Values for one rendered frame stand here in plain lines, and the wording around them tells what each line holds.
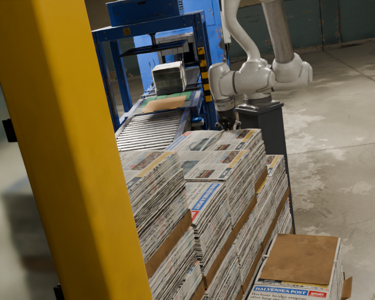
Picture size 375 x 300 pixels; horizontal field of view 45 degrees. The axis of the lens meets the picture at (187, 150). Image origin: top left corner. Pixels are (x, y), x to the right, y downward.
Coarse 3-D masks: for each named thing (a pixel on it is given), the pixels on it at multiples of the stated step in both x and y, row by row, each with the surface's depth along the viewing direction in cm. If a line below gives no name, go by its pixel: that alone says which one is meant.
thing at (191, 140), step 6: (186, 132) 218; (192, 132) 216; (198, 132) 214; (204, 132) 213; (210, 132) 212; (180, 138) 210; (186, 138) 209; (192, 138) 207; (198, 138) 206; (204, 138) 205; (174, 144) 204; (180, 144) 202; (186, 144) 200; (192, 144) 199; (198, 144) 198; (174, 150) 196; (180, 150) 194; (186, 150) 193; (192, 150) 192
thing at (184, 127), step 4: (188, 108) 385; (184, 112) 373; (188, 112) 371; (184, 116) 362; (188, 116) 363; (192, 116) 392; (180, 120) 351; (184, 120) 349; (188, 120) 359; (180, 124) 339; (184, 124) 337; (188, 124) 355; (180, 128) 329; (184, 128) 328; (188, 128) 352; (176, 132) 321; (180, 132) 319; (184, 132) 324; (176, 136) 311
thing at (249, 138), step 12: (228, 132) 207; (240, 132) 203; (252, 132) 200; (216, 144) 194; (228, 144) 191; (240, 144) 188; (252, 144) 193; (252, 156) 192; (264, 156) 206; (264, 168) 208
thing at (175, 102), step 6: (180, 96) 440; (150, 102) 437; (156, 102) 432; (162, 102) 427; (168, 102) 422; (174, 102) 418; (180, 102) 413; (144, 108) 416; (150, 108) 411; (156, 108) 407; (162, 108) 402
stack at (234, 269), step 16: (272, 160) 229; (272, 176) 212; (256, 192) 196; (272, 192) 208; (256, 208) 186; (272, 208) 209; (288, 208) 242; (256, 224) 183; (288, 224) 239; (240, 240) 166; (256, 240) 184; (272, 240) 209; (240, 256) 164; (256, 256) 184; (224, 272) 150; (240, 272) 165; (256, 272) 184; (208, 288) 138; (224, 288) 149
